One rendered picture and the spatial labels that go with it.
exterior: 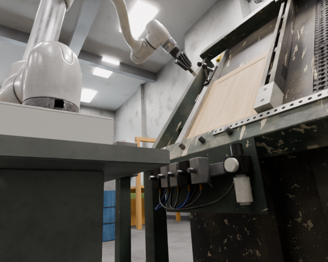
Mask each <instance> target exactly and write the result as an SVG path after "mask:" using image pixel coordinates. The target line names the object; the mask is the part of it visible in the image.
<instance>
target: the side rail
mask: <svg viewBox="0 0 328 262"><path fill-rule="evenodd" d="M203 63H206V64H207V65H208V67H209V68H211V69H212V68H214V67H215V65H214V64H213V63H212V61H211V60H210V59H209V58H208V57H206V58H205V59H203V60H202V64H203ZM196 72H197V73H198V75H197V76H195V77H194V76H193V77H192V79H191V81H190V82H189V84H188V86H187V88H186V89H185V91H184V93H183V95H182V96H181V98H180V100H179V101H178V103H177V104H176V106H175V108H174V110H173V111H172V113H171V115H170V116H169V118H168V120H167V122H166V123H165V125H164V127H163V128H162V130H161V132H160V134H159V135H158V137H157V139H156V140H155V142H154V144H153V146H152V147H151V148H155V149H161V148H164V147H167V146H169V145H172V144H175V143H176V141H177V139H178V137H179V135H180V133H181V131H180V130H179V129H180V127H181V125H182V123H183V122H184V121H186V120H187V119H188V117H189V115H190V113H191V111H192V109H193V107H194V105H195V103H196V102H195V100H196V98H197V96H198V95H199V94H201V92H202V90H203V88H204V83H205V81H206V79H207V78H206V73H205V69H203V68H202V67H198V69H197V71H196Z"/></svg>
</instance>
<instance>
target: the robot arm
mask: <svg viewBox="0 0 328 262"><path fill-rule="evenodd" d="M73 1H74V0H41V2H40V5H39V9H38V11H37V14H36V18H35V21H34V24H33V28H32V31H31V34H30V37H29V40H28V43H27V47H26V50H25V52H24V56H23V59H22V61H18V62H16V63H14V64H13V65H12V66H11V68H10V70H9V72H8V74H7V76H6V78H5V80H4V83H3V84H2V88H1V89H0V101H2V102H9V103H15V104H22V105H26V106H34V107H40V108H47V109H54V110H61V111H68V112H75V113H79V108H80V101H81V90H82V72H81V67H80V63H79V61H78V59H77V56H76V55H75V53H74V52H73V51H72V50H71V49H70V48H69V47H68V46H67V45H65V44H63V43H60V42H58V39H59V35H60V31H61V27H62V22H63V19H64V15H65V12H66V11H68V10H69V8H70V6H71V4H72V2H73ZM110 1H111V2H112V3H113V5H114V7H115V9H116V13H117V16H118V20H119V24H120V28H121V32H122V35H123V38H124V40H125V42H126V43H127V44H128V45H129V46H130V48H131V55H130V57H131V60H132V61H133V62H134V63H136V64H141V63H143V62H145V61H146V60H147V59H148V58H149V57H150V56H151V55H152V54H153V53H154V52H155V50H156V49H157V48H158V47H160V46H161V48H162V49H163V50H164V51H165V52H166V53H168V52H169V55H170V56H171V57H174V58H175V60H176V62H175V64H178V65H179V66H180V67H181V68H182V69H184V70H185V71H187V70H188V71H189V72H190V73H191V74H192V75H193V76H194V77H195V76H197V75H198V73H197V72H196V71H195V70H194V69H193V67H192V63H191V61H190V60H189V58H188V57H187V55H186V53H185V52H181V51H180V48H179V46H178V45H176V41H175V40H174V39H173V38H172V37H171V35H170V34H169V32H168V30H167V29H166V28H165V27H164V26H163V25H162V24H161V23H160V22H159V21H157V20H155V19H153V20H151V21H150V22H149V23H148V24H147V25H146V26H145V29H146V32H147V36H146V37H145V38H144V39H142V38H137V39H135V38H134V37H133V36H132V33H131V28H130V23H129V16H128V11H127V6H126V3H125V0H110Z"/></svg>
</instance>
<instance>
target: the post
mask: <svg viewBox="0 0 328 262"><path fill-rule="evenodd" d="M115 262H131V177H122V178H118V179H116V199H115Z"/></svg>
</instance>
